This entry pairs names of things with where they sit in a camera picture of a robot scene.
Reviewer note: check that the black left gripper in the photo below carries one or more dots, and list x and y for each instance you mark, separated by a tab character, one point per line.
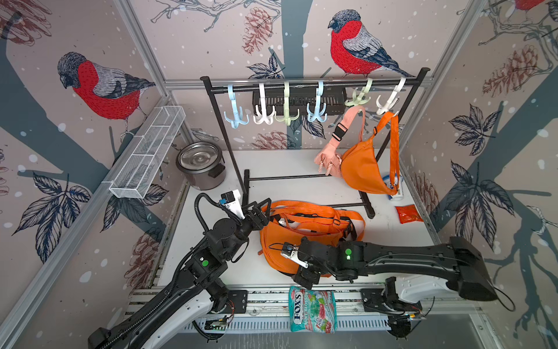
261	219

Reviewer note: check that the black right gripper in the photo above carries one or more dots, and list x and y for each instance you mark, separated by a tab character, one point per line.
308	277

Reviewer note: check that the orange backpack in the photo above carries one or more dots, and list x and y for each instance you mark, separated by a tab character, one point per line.
291	221

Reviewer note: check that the pink waist bag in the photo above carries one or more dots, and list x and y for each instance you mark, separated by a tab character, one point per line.
328	158

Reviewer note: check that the orange waist bag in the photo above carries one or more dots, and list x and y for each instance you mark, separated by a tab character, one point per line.
359	166

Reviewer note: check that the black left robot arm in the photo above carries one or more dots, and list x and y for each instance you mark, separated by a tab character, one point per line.
195	288

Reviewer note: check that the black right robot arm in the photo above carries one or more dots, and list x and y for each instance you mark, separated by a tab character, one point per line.
457	262

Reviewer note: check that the Fox's candy bag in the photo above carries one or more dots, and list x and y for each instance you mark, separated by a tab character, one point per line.
312	311

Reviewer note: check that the white hook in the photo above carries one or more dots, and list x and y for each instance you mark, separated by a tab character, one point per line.
261	116
392	99

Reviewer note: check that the light blue hook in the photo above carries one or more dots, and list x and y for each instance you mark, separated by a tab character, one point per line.
238	113
318	114

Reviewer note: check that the light green hook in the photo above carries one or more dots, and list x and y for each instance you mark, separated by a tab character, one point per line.
287	118
360	97

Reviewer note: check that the stainless steel rice cooker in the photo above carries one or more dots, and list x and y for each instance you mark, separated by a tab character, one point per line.
202	164

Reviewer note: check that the red snack packet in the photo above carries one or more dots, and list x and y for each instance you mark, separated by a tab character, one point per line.
408	214

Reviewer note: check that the black clothes rack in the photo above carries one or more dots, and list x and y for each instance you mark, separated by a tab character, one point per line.
252	85

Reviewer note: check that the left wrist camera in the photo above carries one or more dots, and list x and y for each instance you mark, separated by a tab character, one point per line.
232	201

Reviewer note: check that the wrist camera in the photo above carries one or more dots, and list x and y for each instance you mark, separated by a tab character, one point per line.
232	201
291	252

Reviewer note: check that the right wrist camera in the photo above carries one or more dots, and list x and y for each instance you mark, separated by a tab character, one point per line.
291	252

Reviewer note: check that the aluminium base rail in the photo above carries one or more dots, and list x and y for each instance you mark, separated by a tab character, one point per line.
259	310

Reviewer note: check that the white wire mesh shelf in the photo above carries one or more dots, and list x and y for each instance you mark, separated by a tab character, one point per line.
138	173

